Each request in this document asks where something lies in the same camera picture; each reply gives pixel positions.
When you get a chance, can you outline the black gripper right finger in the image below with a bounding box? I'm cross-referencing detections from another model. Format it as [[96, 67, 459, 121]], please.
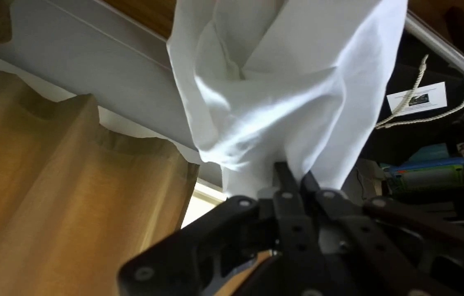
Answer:
[[300, 171, 464, 296]]

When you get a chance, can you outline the green blue box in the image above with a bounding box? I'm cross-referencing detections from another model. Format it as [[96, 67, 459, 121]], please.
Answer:
[[387, 158, 464, 194]]

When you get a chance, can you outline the mustard yellow curtain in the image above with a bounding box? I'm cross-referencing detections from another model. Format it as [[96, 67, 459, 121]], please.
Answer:
[[0, 64, 201, 296]]

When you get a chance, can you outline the white cord loop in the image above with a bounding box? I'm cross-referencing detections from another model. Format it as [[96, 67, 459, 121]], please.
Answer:
[[375, 52, 464, 131]]

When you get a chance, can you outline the white paper tag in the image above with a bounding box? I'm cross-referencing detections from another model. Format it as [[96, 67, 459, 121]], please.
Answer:
[[385, 80, 449, 117]]

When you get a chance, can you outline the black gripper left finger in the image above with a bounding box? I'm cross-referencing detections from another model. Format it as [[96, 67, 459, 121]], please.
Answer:
[[119, 161, 333, 296]]

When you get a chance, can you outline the white towel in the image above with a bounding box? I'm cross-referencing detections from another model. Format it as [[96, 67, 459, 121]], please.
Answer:
[[166, 0, 410, 200]]

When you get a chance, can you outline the black low table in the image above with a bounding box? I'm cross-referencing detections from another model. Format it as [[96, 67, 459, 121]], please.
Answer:
[[361, 38, 464, 220]]

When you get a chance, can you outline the metal clothes hanging rack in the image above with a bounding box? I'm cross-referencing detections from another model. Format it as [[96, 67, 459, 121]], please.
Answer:
[[403, 10, 464, 95]]

